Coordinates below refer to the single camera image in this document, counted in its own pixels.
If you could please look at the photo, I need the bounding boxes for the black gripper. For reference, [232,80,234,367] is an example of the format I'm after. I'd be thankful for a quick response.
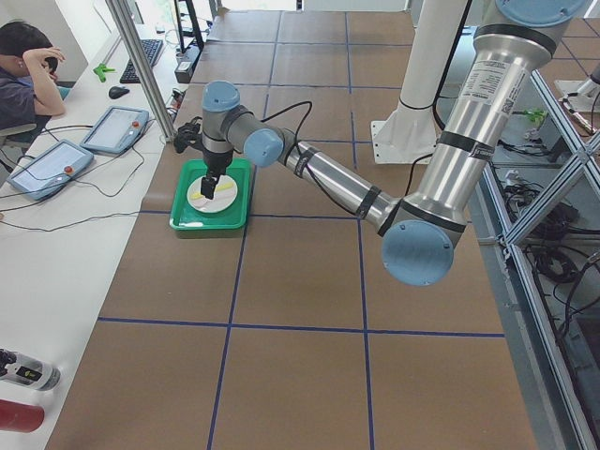
[201,150,231,198]

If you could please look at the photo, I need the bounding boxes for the white round plate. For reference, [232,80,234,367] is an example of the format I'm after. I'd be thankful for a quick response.
[187,175,238,214]

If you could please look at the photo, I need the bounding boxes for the yellow plastic spoon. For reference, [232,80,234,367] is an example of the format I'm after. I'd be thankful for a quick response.
[215,183,236,192]

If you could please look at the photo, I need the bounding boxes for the lilac plastic spoon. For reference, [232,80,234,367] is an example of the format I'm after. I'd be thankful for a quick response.
[190,199,212,209]

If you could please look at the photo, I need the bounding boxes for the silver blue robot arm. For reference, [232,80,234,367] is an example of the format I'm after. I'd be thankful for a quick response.
[200,1,585,286]

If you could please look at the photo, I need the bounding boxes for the green plastic tray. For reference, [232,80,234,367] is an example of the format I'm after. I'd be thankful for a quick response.
[170,158,252,235]

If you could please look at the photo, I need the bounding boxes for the far blue teach pendant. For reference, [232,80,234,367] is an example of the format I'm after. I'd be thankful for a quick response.
[81,106,149,155]

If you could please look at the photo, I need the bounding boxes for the blue teach pendant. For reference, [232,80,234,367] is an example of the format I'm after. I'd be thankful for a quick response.
[7,140,94,201]
[81,106,149,155]

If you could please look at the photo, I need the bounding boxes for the black power strip box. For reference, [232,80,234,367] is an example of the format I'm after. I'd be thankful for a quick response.
[174,45,201,84]

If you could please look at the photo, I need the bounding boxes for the black computer mouse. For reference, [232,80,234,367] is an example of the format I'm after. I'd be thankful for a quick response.
[108,85,130,99]

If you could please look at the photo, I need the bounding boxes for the black keyboard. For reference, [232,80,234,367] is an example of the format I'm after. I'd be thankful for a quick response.
[119,38,165,84]

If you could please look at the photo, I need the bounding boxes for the small green toy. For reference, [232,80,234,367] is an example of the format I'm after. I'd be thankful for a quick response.
[93,63,115,83]

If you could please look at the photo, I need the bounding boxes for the near blue teach pendant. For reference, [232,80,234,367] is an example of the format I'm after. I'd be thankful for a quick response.
[7,140,94,201]

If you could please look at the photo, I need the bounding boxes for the seated person dark shirt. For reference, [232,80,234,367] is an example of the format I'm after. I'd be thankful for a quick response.
[1,21,69,143]

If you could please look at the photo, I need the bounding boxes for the silver water bottle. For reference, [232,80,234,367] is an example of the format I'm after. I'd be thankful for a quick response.
[1,349,61,391]

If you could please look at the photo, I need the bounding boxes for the red cylinder bottle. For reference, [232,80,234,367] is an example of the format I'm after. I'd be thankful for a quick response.
[0,399,45,433]

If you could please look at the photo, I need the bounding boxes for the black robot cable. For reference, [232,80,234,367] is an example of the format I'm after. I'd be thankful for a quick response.
[262,100,362,219]

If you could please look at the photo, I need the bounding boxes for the aluminium frame post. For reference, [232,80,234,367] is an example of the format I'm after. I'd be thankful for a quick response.
[106,0,175,142]

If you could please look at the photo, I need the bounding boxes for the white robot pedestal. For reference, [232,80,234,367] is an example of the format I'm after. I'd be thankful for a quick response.
[371,0,471,164]

